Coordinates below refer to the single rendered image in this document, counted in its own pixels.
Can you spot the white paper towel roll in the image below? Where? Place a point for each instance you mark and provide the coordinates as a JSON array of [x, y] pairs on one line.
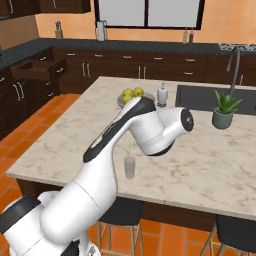
[[101, 30]]

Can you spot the dark brown base cupboards run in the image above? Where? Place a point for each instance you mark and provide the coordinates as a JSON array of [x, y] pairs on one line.
[[160, 66]]

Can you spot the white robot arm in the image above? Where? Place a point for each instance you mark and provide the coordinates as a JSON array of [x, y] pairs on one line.
[[83, 200]]

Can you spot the dark grey tap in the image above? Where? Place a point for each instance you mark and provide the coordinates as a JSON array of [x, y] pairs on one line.
[[236, 66]]

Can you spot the black framed window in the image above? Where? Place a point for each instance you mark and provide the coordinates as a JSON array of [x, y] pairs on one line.
[[146, 13]]

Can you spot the grey fruit bowl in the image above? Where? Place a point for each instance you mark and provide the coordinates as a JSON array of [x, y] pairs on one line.
[[150, 97]]

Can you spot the dark sink basin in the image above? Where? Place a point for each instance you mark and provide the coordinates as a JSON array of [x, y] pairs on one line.
[[200, 98]]

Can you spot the dark brown wall cupboards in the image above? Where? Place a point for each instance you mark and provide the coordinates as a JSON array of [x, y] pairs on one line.
[[43, 6]]

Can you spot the dark brown bottle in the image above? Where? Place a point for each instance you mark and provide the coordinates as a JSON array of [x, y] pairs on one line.
[[191, 36]]

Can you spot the pale green bottle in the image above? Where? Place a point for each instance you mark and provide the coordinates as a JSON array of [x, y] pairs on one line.
[[185, 36]]

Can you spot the white soap dispenser bottle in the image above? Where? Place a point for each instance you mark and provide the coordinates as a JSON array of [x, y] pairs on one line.
[[162, 95]]

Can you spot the green plant in grey pot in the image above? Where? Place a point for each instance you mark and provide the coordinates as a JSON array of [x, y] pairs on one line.
[[222, 118]]

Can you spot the yellow lemon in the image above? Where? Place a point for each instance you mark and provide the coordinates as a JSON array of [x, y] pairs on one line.
[[126, 99], [127, 92], [138, 91]]

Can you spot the dark brown side cupboards run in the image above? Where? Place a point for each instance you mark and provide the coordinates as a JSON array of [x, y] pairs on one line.
[[13, 96]]

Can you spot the dark wooden open drawer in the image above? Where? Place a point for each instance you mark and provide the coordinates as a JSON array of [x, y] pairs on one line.
[[36, 69]]

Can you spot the dark wooden island counter base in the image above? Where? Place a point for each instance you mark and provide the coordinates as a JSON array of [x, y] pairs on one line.
[[176, 215]]

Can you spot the black seat wooden stool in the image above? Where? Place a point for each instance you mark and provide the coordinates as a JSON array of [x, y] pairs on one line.
[[123, 211], [236, 233]]

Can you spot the clear glass cup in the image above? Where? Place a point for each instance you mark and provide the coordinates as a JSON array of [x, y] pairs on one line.
[[129, 169]]

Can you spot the wooden knife block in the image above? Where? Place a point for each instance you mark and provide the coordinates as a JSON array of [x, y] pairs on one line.
[[59, 32]]

